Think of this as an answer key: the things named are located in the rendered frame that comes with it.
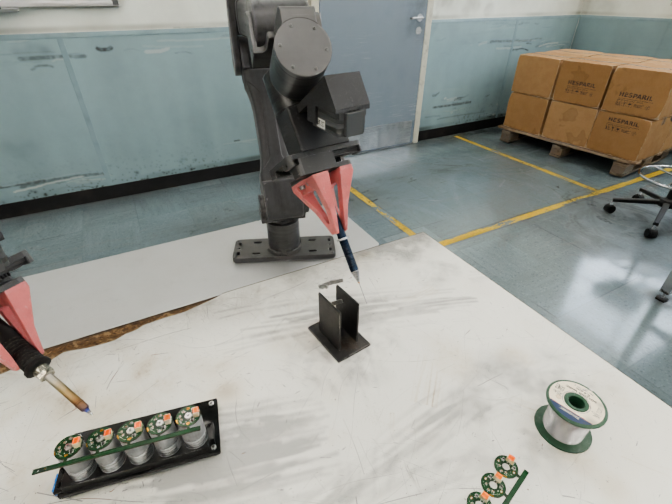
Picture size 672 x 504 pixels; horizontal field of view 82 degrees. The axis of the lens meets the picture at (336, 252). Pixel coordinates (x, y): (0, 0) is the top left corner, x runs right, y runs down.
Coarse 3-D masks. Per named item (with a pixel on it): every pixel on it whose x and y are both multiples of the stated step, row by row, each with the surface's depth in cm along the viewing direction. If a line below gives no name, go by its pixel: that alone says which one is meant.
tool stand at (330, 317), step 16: (320, 288) 55; (336, 288) 57; (320, 304) 56; (336, 304) 57; (352, 304) 55; (320, 320) 58; (336, 320) 53; (352, 320) 56; (320, 336) 58; (336, 336) 55; (352, 336) 58; (336, 352) 56; (352, 352) 56
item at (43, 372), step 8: (40, 368) 38; (48, 368) 39; (40, 376) 38; (48, 376) 39; (56, 384) 38; (64, 384) 39; (64, 392) 38; (72, 392) 39; (72, 400) 38; (80, 400) 38; (80, 408) 38
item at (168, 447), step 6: (162, 420) 40; (174, 426) 41; (168, 432) 40; (174, 438) 41; (156, 444) 40; (162, 444) 40; (168, 444) 41; (174, 444) 41; (180, 444) 43; (162, 450) 41; (168, 450) 41; (174, 450) 42; (162, 456) 42
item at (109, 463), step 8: (96, 440) 39; (112, 440) 39; (104, 448) 38; (112, 448) 39; (104, 456) 39; (112, 456) 39; (120, 456) 40; (104, 464) 39; (112, 464) 40; (120, 464) 40; (104, 472) 40
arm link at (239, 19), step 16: (240, 0) 59; (256, 0) 44; (272, 0) 44; (288, 0) 45; (304, 0) 45; (240, 16) 60; (256, 16) 43; (272, 16) 44; (240, 32) 62; (256, 32) 44; (240, 64) 67
